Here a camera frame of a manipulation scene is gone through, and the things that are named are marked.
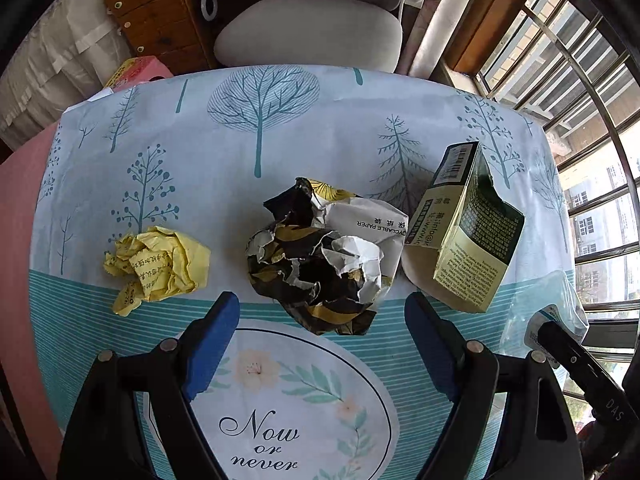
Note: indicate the pink tissue box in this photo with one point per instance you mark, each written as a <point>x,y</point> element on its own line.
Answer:
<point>137,70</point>

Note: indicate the wooden drawer cabinet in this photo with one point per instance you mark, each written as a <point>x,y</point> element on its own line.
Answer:
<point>155,15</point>

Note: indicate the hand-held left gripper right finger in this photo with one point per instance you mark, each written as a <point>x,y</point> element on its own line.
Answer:
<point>430,347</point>

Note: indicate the black and white paper bag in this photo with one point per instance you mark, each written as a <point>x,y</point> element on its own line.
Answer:
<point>325,260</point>

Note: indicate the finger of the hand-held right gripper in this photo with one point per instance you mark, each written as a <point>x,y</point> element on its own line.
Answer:
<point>585,375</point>

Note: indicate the barred window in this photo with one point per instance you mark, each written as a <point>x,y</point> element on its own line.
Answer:
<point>580,90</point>

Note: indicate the white fabric cover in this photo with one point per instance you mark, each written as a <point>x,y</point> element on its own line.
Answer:
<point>60,60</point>

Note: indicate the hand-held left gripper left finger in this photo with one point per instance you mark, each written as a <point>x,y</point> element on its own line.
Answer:
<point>210,345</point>

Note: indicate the torn green carton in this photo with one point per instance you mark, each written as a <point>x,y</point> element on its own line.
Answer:
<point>465,240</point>

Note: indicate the clear plastic packet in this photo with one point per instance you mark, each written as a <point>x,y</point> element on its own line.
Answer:
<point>555,305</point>

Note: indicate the grey office chair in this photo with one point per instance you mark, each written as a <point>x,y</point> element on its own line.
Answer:
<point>310,35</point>

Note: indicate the pale curtain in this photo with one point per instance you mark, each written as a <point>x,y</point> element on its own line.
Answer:
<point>440,20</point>

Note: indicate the crumpled yellow paper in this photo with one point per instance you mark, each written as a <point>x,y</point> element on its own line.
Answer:
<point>160,265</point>

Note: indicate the tree printed tablecloth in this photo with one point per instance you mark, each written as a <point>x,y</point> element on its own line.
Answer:
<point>300,160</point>

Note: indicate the tape roll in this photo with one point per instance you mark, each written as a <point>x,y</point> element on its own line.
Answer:
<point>208,4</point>

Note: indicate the pink cloth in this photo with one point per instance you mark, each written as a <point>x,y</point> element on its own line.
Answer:
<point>25,220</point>

